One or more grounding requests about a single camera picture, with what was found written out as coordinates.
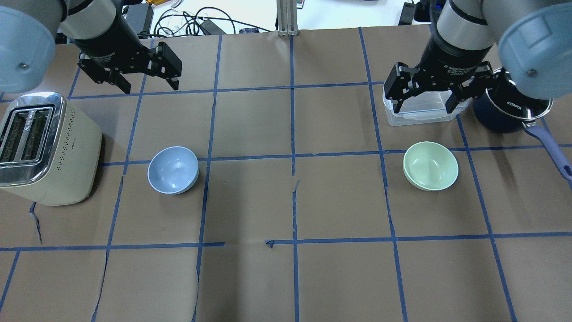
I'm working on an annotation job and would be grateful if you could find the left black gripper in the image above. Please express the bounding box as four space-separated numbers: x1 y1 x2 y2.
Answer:
71 20 182 94

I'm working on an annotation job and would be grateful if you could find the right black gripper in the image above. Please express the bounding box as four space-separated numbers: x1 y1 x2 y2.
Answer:
384 35 498 114

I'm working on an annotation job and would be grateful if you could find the green bowl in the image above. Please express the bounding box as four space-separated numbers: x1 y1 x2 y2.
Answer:
402 141 459 192

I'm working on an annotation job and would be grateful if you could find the blue bowl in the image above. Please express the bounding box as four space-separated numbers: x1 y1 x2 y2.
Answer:
147 146 200 195

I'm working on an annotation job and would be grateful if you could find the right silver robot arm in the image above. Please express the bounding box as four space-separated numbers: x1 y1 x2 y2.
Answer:
384 0 572 114

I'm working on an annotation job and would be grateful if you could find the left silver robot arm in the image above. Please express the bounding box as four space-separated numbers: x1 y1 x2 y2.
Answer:
0 0 182 94

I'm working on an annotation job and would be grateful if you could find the clear plastic container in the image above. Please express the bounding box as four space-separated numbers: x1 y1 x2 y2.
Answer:
382 90 469 127

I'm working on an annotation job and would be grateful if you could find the black power adapter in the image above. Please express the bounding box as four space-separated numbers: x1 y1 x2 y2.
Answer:
124 3 153 36

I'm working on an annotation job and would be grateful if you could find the dark blue saucepan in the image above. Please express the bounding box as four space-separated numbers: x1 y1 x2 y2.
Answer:
472 68 572 181

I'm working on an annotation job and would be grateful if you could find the black power brick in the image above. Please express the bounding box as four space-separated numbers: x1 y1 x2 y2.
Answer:
398 2 416 25

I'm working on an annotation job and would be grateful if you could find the cream chrome toaster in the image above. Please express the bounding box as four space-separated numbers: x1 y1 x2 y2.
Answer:
0 92 103 206

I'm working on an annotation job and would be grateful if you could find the black cable bundle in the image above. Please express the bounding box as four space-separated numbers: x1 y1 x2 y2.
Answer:
152 6 273 38

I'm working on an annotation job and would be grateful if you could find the aluminium frame post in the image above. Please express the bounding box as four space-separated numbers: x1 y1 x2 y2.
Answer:
276 0 299 37

